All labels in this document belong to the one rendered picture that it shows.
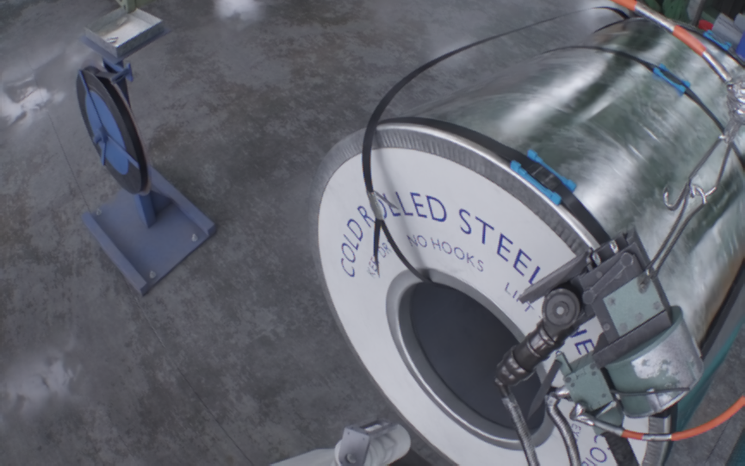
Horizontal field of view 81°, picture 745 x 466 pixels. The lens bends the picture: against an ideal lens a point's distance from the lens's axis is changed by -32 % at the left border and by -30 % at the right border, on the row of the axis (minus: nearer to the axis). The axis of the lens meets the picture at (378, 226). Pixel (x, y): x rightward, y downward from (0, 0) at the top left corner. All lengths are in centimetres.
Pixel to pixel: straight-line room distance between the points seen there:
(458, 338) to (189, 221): 144
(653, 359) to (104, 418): 200
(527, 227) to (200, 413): 153
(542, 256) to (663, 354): 36
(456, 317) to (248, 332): 94
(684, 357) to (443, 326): 102
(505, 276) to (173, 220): 188
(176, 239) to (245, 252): 35
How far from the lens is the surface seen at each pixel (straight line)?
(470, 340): 171
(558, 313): 80
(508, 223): 102
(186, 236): 263
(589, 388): 82
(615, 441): 87
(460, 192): 108
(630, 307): 76
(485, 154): 99
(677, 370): 78
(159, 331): 239
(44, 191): 322
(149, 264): 258
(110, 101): 206
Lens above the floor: 200
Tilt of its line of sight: 49 degrees down
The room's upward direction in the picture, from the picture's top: 7 degrees clockwise
